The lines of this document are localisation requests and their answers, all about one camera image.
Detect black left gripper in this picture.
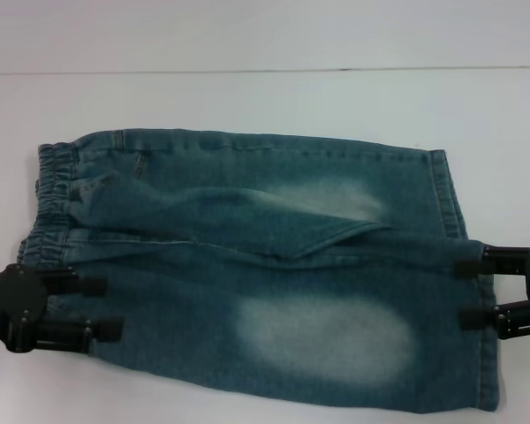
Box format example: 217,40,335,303
0,263,125,354

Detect blue denim shorts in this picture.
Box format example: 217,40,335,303
16,127,504,413

